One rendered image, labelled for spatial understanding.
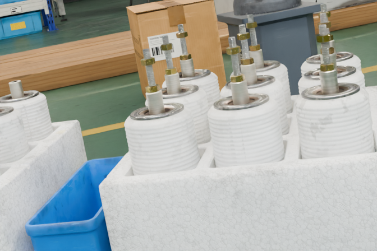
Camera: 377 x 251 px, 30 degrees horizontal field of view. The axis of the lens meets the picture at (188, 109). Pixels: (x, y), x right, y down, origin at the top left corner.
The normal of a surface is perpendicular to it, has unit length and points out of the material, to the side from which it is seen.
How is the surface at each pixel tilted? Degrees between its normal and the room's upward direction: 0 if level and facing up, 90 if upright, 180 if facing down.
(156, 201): 90
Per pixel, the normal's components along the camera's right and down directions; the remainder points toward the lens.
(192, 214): -0.19, 0.26
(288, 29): 0.26, 0.18
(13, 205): 0.98, -0.12
